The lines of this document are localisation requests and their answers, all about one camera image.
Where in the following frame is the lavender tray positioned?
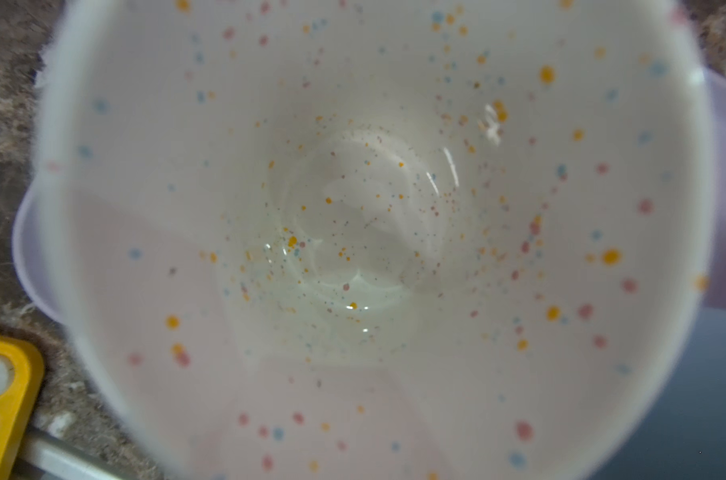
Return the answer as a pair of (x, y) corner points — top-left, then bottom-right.
(11, 70), (726, 323)

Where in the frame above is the cream white mug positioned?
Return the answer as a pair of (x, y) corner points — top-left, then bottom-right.
(35, 1), (714, 479)

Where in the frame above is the yellow calculator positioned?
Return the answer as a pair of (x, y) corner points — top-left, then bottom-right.
(0, 335), (45, 479)

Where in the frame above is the aluminium mounting rail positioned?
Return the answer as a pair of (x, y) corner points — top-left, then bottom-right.
(10, 428), (132, 480)

